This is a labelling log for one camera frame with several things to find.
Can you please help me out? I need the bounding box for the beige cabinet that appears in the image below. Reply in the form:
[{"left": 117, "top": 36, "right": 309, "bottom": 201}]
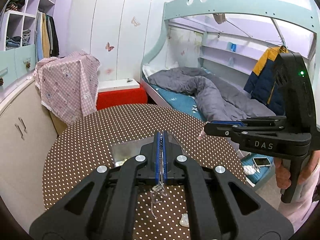
[{"left": 0, "top": 77, "right": 60, "bottom": 218}]

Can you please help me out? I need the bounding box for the pink checked cloth cover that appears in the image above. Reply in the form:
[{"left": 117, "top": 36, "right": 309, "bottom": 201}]
[{"left": 34, "top": 51, "right": 100, "bottom": 126}]

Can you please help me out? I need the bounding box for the right hand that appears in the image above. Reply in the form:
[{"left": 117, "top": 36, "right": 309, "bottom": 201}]
[{"left": 273, "top": 149, "right": 320, "bottom": 190}]

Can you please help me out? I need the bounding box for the dark grey storage box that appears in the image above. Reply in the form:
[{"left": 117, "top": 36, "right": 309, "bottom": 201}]
[{"left": 111, "top": 132, "right": 187, "bottom": 167}]

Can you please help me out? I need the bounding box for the teal bed sheet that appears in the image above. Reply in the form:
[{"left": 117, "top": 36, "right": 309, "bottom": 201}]
[{"left": 147, "top": 83, "right": 275, "bottom": 184}]

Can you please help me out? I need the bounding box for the silver chain necklace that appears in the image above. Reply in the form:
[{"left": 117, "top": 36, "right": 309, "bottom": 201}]
[{"left": 149, "top": 137, "right": 169, "bottom": 220}]

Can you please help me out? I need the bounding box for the brown polka dot tablecloth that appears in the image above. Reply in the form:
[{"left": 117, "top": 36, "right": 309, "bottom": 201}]
[{"left": 42, "top": 104, "right": 246, "bottom": 239}]

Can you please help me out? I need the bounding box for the mint green drawer unit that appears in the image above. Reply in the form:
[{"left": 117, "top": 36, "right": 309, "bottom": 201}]
[{"left": 1, "top": 44, "right": 36, "bottom": 92}]

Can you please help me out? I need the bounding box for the grey duvet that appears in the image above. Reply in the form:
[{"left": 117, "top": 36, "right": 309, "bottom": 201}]
[{"left": 148, "top": 67, "right": 275, "bottom": 121}]

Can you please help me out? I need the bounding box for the mint bunk bed frame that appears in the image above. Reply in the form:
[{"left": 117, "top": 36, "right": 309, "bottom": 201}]
[{"left": 141, "top": 0, "right": 319, "bottom": 95}]

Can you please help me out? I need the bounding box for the red white bedside box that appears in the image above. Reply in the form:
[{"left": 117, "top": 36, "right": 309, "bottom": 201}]
[{"left": 96, "top": 79, "right": 148, "bottom": 110}]

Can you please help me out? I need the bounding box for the white jade carved pendant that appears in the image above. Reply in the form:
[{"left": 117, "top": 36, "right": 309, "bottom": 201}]
[{"left": 179, "top": 213, "right": 189, "bottom": 228}]

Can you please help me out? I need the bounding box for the pink charm trinket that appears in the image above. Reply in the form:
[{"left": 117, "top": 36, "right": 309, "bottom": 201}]
[{"left": 197, "top": 128, "right": 206, "bottom": 141}]

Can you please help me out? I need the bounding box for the white smartphone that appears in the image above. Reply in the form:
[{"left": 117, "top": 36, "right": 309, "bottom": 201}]
[{"left": 253, "top": 157, "right": 271, "bottom": 167}]

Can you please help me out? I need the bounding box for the navy yellow jacket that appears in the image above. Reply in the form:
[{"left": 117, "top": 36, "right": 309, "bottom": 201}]
[{"left": 244, "top": 46, "right": 289, "bottom": 115}]

